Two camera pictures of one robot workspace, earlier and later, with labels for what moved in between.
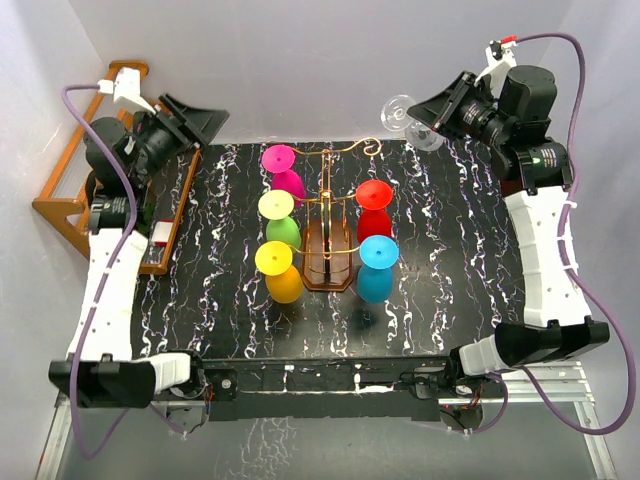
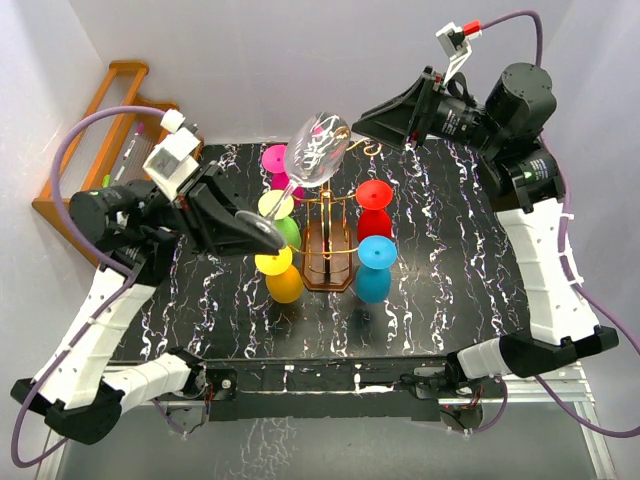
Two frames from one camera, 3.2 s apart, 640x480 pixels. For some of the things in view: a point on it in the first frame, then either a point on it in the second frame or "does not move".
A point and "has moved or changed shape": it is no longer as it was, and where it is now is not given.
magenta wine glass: (280, 159) does not move
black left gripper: (200, 124) → (207, 233)
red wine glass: (374, 218) does not move
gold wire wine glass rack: (327, 242) does not move
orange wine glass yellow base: (284, 282) does not move
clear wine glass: (419, 136) has moved or changed shape
